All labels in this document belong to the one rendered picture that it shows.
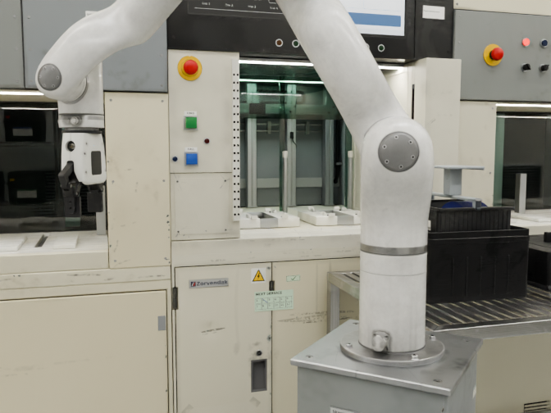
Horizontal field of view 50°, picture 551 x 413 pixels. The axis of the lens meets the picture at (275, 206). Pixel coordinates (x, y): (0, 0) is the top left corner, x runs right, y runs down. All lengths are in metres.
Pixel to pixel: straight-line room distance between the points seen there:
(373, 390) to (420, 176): 0.36
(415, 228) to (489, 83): 1.06
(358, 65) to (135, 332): 1.02
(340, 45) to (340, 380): 0.57
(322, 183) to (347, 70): 1.69
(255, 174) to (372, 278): 1.57
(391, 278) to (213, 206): 0.77
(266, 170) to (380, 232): 1.65
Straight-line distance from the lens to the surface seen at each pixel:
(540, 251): 1.72
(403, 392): 1.02
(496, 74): 2.05
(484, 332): 1.33
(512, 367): 2.24
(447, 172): 1.59
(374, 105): 1.10
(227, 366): 1.80
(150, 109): 1.66
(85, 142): 1.17
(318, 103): 2.30
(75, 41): 1.11
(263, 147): 2.64
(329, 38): 1.05
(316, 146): 2.72
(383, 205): 1.01
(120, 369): 1.76
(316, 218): 1.98
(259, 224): 1.93
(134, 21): 1.15
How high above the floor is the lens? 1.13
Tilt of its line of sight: 6 degrees down
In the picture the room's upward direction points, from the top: straight up
